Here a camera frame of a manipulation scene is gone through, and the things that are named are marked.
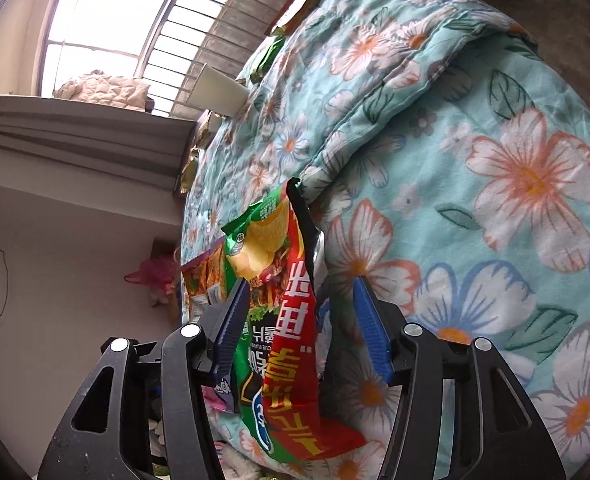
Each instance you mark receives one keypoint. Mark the metal window railing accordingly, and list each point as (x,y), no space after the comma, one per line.
(210,30)

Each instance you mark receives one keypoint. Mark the white paper cup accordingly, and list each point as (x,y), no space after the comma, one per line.
(217,90)

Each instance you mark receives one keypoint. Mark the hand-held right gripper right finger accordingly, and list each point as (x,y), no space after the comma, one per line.
(372,330)

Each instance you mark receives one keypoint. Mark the floral turquoise blanket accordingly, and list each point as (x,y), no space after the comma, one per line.
(475,185)

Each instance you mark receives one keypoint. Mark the pink plastic bag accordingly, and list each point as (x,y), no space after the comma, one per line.
(152,270)

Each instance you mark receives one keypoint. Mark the grey curtain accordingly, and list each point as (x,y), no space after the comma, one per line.
(75,145)

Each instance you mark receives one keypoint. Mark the yellow-green snack packet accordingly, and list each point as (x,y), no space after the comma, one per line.
(270,55)

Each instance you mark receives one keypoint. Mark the red snack packet yellow print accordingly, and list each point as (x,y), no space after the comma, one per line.
(295,360)

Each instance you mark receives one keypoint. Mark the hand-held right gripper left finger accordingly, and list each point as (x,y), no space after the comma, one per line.
(232,320)

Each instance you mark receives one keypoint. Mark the white quilted jacket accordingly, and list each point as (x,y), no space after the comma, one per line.
(105,90)

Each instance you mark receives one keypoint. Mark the green potato chips packet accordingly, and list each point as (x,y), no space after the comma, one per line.
(257,240)

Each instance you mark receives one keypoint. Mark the purple and orange snack packet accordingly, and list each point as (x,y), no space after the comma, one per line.
(205,280)

